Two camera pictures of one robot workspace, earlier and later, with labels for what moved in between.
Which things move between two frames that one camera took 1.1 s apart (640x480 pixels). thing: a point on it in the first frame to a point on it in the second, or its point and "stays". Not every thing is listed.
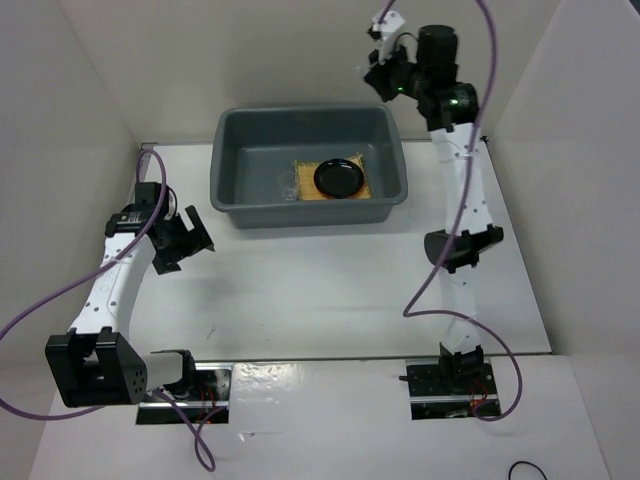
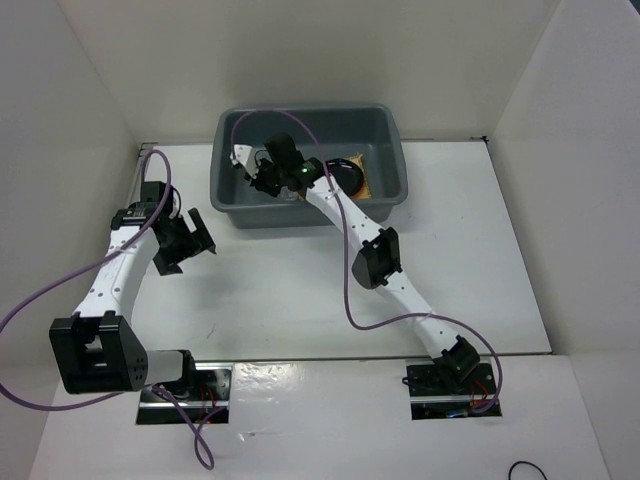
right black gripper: (375, 78) to (257, 182)
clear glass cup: (288, 192) stays
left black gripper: (167, 261) stays
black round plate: (338, 178) stays
